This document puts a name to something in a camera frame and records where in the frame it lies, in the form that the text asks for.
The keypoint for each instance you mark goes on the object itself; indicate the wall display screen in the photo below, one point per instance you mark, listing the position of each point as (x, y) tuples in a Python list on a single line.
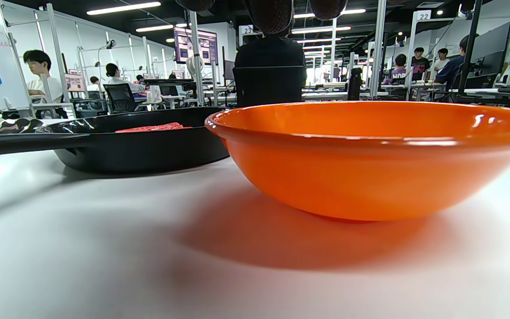
[(208, 46)]

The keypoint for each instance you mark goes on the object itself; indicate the white metal frame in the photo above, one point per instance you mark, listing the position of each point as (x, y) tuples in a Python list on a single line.
[(196, 57), (56, 53), (423, 16)]

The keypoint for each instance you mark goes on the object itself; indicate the black monitor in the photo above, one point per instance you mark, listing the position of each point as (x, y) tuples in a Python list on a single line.
[(489, 53)]

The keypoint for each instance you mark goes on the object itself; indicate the black pole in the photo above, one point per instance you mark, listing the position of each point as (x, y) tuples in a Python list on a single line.
[(469, 48)]

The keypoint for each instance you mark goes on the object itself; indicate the person's right hand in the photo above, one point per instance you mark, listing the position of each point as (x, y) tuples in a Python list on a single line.
[(270, 15)]

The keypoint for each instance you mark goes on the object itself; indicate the black bottle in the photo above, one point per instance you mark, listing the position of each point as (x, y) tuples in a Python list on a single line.
[(354, 84)]

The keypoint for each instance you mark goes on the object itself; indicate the red bacon strips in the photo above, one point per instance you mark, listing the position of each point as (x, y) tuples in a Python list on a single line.
[(153, 128)]

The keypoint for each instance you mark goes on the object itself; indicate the ceiling light strips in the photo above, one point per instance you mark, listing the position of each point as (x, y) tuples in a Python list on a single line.
[(122, 8)]

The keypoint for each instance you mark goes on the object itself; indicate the orange plastic bowl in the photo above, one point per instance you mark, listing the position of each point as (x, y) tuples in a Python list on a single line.
[(370, 177)]

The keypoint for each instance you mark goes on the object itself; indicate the black cast iron pan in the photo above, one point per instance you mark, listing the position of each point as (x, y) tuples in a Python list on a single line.
[(148, 150)]

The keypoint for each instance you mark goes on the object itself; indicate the black mesh office chair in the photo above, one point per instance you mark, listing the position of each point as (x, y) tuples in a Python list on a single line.
[(268, 86)]

